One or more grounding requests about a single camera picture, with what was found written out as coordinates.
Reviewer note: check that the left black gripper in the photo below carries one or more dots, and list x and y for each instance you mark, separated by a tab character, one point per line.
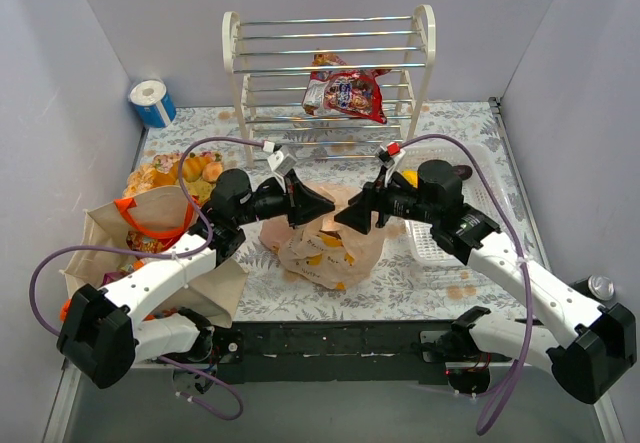
291	201

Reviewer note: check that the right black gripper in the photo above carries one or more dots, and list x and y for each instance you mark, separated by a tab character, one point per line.
376	203

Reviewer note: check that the peach plastic grocery bag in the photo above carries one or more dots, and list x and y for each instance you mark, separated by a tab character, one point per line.
326	252

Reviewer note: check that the canvas tote bag orange handles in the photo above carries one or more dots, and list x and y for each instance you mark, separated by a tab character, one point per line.
122	224

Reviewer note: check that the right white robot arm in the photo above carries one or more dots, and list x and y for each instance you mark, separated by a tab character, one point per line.
586	346

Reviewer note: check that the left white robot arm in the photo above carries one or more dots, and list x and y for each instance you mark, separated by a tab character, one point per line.
108	330

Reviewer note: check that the yellow squash toy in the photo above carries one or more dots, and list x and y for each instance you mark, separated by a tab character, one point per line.
411	177

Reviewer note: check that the floral bread tray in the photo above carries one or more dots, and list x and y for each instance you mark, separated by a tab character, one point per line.
155	174

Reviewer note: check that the purple eggplant toy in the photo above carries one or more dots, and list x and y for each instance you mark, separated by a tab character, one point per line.
464	172

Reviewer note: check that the bread loaf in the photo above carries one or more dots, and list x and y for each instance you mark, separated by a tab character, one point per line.
192	168

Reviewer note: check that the red candy bag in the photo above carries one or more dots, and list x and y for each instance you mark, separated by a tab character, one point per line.
354	92

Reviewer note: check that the white metal shelf rack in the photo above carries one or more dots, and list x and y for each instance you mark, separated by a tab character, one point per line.
268	63

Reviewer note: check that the toilet paper roll blue wrap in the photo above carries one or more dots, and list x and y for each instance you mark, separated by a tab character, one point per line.
153	104

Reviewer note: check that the metal can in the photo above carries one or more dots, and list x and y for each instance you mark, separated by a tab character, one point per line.
598	287

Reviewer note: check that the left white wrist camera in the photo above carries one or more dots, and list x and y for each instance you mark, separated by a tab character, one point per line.
280	160

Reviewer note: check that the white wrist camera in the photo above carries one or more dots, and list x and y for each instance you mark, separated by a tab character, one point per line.
390	156
280	160

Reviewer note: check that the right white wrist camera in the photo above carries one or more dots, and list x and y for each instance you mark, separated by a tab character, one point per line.
390	156

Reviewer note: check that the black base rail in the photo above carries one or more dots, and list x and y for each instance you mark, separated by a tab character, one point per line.
327	351

